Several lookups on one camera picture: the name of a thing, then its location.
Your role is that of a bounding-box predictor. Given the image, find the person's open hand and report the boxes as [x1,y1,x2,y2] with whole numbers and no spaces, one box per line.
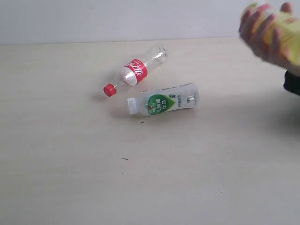
[239,2,300,76]

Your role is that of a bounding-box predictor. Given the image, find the yellow juice bottle red cap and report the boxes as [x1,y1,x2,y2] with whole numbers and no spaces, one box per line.
[242,0,300,66]

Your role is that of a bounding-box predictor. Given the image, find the clear bottle green label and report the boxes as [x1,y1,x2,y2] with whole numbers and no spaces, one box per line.
[127,83,200,116]

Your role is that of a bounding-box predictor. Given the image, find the black sleeved forearm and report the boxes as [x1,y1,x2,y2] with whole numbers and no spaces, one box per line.
[283,70,300,96]

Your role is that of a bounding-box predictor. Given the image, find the clear cola bottle red label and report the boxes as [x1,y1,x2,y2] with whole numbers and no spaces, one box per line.
[103,45,168,97]

